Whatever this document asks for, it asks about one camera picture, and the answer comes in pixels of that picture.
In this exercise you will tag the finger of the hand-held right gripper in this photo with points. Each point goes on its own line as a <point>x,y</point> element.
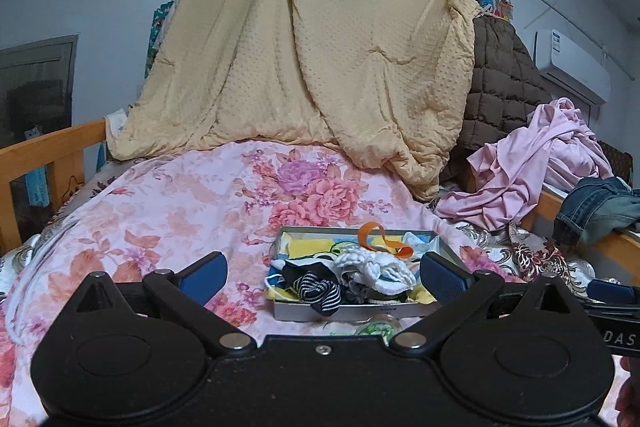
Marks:
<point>612,291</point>

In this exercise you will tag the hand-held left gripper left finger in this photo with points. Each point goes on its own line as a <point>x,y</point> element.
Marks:
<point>205,279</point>

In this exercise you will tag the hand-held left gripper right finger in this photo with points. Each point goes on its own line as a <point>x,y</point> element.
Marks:
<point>442,279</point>

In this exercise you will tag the white knit garment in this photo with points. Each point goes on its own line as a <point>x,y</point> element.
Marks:
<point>380,272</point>

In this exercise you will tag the grey shallow box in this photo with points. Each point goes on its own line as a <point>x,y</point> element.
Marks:
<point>310,311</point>

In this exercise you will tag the black white striped sock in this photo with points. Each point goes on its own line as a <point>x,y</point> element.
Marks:
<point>320,289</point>

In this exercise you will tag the person's right hand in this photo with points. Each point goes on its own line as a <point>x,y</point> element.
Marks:
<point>629,384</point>

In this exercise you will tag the pink floral duvet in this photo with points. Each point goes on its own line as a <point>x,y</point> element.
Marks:
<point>175,217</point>

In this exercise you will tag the green patterned packet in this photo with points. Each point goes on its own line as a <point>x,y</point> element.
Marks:
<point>380,327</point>

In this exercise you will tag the blue jeans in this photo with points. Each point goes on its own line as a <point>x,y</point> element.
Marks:
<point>585,207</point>

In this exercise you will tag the cartoon frog towel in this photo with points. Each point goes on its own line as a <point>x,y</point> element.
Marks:
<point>300,248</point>

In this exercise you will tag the pink garment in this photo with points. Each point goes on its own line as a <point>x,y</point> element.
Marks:
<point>505,187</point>

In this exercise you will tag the brown printed cloth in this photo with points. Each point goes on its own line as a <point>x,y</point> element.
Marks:
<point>616,159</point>

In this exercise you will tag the white star print cloth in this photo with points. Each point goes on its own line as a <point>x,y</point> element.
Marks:
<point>117,123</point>

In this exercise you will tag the brown quilted blanket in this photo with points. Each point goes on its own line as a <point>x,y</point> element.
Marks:
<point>500,97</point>

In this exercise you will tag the blue printed strip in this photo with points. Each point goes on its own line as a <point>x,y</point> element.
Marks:
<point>37,177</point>

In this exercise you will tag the white air conditioner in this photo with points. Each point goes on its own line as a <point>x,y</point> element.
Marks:
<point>570,62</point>

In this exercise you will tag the yellow dotted blanket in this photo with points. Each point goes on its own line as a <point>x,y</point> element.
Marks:
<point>300,57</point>

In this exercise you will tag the dark framed window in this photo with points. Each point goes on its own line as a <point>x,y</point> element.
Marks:
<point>35,87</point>

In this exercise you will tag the teal wall poster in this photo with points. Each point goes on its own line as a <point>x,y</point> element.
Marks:
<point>159,37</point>

